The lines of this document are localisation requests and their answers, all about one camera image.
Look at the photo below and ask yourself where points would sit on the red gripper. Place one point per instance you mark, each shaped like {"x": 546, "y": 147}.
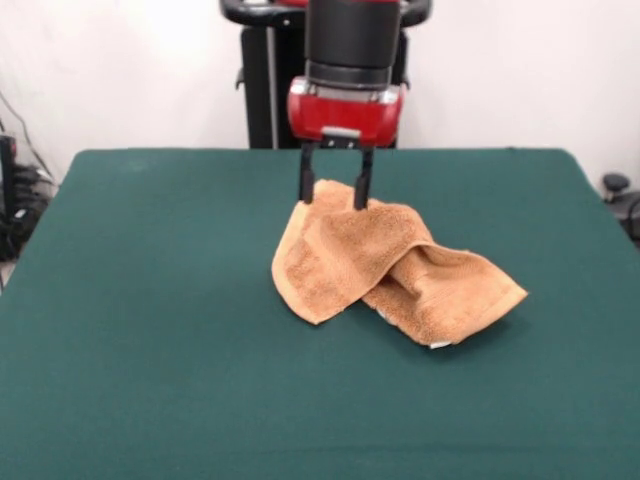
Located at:
{"x": 345, "y": 117}

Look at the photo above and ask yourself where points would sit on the orange terry towel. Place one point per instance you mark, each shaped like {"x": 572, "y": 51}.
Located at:
{"x": 330, "y": 250}

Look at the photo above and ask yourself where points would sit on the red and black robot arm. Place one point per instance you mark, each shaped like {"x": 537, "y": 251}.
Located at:
{"x": 352, "y": 40}

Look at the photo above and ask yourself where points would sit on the dark green table cloth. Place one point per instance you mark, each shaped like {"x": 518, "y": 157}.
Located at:
{"x": 150, "y": 350}

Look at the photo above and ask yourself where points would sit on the black office chair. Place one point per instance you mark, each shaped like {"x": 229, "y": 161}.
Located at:
{"x": 620, "y": 190}

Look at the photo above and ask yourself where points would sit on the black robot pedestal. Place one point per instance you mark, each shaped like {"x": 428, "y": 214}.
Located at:
{"x": 257, "y": 100}

